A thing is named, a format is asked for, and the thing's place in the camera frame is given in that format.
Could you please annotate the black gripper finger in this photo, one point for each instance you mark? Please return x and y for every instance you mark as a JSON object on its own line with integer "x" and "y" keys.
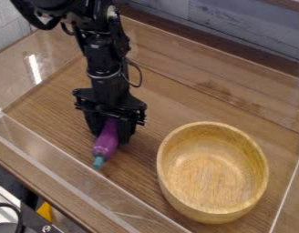
{"x": 95, "y": 120}
{"x": 126, "y": 129}

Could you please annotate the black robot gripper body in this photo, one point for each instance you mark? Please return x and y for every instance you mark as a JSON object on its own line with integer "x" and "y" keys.
{"x": 109, "y": 97}

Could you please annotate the purple toy eggplant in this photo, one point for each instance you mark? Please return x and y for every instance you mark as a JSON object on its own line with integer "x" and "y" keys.
{"x": 106, "y": 144}

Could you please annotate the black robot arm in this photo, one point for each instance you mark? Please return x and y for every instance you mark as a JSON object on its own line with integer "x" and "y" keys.
{"x": 93, "y": 22}

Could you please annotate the brown wooden bowl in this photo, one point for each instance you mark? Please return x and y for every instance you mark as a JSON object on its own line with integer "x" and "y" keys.
{"x": 213, "y": 171}

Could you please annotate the yellow black device corner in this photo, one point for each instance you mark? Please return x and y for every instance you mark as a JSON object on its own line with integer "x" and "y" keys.
{"x": 54, "y": 216}

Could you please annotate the clear acrylic tray wall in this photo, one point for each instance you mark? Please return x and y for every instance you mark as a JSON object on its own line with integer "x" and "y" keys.
{"x": 98, "y": 204}

